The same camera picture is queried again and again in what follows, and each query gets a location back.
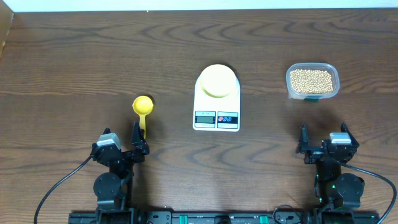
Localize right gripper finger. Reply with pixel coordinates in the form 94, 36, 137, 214
340, 122, 357, 143
296, 123, 309, 154

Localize yellow measuring scoop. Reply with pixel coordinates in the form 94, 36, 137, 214
132, 95, 154, 138

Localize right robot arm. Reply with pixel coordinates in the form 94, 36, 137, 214
296, 123, 364, 223

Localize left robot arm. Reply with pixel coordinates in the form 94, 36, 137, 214
90, 122, 150, 223

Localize white digital kitchen scale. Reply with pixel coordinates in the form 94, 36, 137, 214
192, 76, 241, 132

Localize pale yellow bowl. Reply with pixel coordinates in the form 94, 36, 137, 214
200, 64, 237, 98

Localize clear plastic container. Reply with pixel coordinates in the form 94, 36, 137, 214
286, 62, 340, 101

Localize soybeans in container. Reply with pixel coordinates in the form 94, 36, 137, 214
290, 69, 333, 94

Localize right black cable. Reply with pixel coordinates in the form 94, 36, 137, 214
340, 161, 398, 224

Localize black cable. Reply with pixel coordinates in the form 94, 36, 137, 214
33, 155, 94, 224
340, 161, 398, 224

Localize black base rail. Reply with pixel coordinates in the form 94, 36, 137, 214
68, 210, 381, 224

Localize left black cable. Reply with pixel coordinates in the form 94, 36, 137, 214
33, 155, 94, 224

